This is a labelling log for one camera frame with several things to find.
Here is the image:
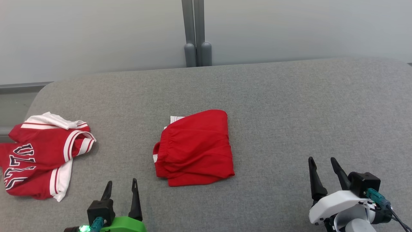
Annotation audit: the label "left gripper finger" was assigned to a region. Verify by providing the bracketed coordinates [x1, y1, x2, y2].
[128, 178, 143, 222]
[100, 181, 113, 203]

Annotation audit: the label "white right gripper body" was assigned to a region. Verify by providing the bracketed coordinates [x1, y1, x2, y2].
[309, 190, 377, 225]

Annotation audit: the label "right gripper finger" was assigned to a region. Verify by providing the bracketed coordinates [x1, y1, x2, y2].
[330, 157, 352, 191]
[308, 157, 328, 207]

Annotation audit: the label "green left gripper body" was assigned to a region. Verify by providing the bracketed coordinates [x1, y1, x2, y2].
[101, 216, 147, 232]

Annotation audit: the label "red Bulls basketball jersey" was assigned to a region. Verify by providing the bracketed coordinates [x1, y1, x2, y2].
[0, 111, 97, 202]

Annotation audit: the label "red shorts with white stripe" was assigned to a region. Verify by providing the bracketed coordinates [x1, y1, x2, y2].
[153, 109, 235, 187]

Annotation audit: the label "grey fabric sofa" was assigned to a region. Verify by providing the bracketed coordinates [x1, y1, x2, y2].
[0, 57, 412, 232]

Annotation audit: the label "black cable with teal plug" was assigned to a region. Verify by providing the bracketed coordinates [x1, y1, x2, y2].
[90, 217, 107, 232]
[365, 188, 412, 232]

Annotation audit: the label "grey wall rail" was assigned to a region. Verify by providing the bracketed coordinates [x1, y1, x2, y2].
[0, 81, 54, 94]

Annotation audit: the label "grey partition post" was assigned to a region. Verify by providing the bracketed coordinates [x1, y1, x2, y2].
[193, 0, 212, 66]
[181, 0, 197, 67]

